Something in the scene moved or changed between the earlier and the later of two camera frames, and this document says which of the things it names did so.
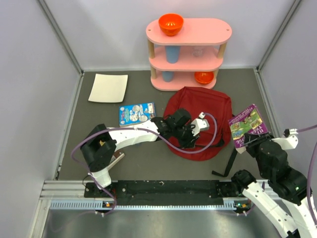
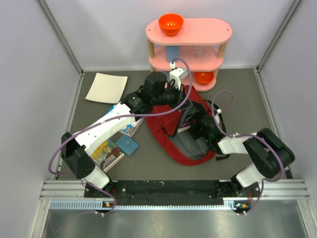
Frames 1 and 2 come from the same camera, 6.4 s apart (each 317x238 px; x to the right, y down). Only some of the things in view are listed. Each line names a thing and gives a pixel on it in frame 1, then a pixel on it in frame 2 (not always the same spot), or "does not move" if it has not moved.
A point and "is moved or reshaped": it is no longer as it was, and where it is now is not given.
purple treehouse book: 250,122 is moved or reshaped
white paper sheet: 109,88 does not move
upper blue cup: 172,53 does not move
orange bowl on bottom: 204,77 does not move
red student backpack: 198,123 is moved or reshaped
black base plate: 162,192 does not move
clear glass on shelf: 197,52 does not move
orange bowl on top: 171,24 does not move
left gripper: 189,142 → 179,94
